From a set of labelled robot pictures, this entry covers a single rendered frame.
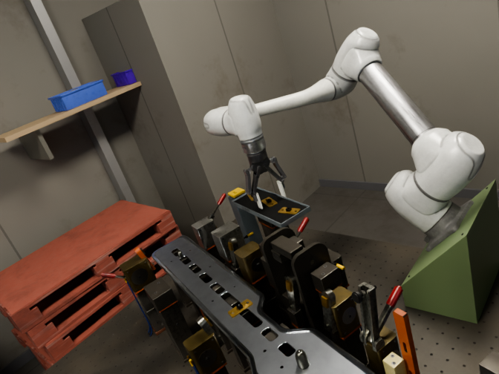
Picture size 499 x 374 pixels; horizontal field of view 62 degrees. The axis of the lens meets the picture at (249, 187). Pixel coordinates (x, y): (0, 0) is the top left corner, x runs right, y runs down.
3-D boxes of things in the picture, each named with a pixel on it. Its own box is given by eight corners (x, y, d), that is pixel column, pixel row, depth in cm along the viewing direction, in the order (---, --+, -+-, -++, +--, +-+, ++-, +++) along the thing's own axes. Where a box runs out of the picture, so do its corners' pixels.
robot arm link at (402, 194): (432, 217, 168) (387, 182, 173) (462, 190, 154) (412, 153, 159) (417, 240, 158) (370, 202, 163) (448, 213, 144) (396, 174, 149)
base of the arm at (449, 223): (439, 229, 171) (428, 220, 172) (474, 200, 153) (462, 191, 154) (421, 257, 161) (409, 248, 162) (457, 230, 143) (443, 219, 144)
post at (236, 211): (255, 274, 207) (226, 197, 190) (266, 266, 210) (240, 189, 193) (263, 280, 201) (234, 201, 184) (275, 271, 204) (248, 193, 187)
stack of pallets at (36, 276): (158, 273, 377) (121, 196, 346) (214, 294, 322) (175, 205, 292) (36, 369, 307) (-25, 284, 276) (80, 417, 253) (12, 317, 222)
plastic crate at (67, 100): (95, 96, 323) (88, 81, 319) (109, 93, 307) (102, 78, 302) (54, 113, 303) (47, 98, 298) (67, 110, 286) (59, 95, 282)
